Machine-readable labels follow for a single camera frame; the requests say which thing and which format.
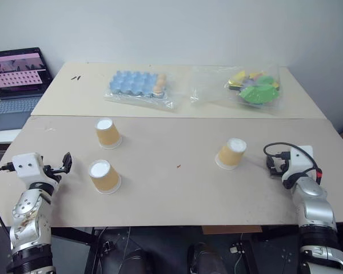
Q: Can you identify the brown paper cup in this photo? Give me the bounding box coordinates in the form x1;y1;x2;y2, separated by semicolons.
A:
215;138;248;171
87;159;123;195
94;117;123;150

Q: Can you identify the large clear plastic bag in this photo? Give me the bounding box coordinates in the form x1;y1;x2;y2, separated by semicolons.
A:
188;65;285;116

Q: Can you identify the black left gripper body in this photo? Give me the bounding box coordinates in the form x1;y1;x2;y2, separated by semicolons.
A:
42;164;63;190

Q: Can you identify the green foam piece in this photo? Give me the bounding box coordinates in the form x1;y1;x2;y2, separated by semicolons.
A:
238;74;280;107

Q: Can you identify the yellow foam piece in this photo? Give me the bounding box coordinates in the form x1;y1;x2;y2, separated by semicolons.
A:
228;71;248;84

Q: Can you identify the grey open laptop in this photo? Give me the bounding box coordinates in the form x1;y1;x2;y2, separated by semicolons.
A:
0;47;53;132

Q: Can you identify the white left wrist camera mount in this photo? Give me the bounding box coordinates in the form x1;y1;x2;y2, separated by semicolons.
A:
11;152;47;187

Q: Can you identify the dark rounded shape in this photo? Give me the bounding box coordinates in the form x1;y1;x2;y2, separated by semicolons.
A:
187;241;228;274
118;247;151;274

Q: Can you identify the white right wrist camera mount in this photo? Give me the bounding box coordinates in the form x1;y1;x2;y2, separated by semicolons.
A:
282;145;315;179

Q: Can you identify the white side desk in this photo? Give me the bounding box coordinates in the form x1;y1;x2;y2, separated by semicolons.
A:
0;125;25;144

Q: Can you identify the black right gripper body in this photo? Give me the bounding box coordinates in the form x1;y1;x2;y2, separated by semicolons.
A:
267;155;289;177

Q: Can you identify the brown cardboard piece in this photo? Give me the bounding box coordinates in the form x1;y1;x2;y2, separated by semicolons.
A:
201;225;264;236

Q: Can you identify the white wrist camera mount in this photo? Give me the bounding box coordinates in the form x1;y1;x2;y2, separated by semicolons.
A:
282;145;315;179
11;152;47;187

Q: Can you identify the blue egg tray in bag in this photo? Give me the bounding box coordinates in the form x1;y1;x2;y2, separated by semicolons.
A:
103;67;181;112

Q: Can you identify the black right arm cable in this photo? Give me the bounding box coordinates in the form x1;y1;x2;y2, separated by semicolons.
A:
263;142;323;185

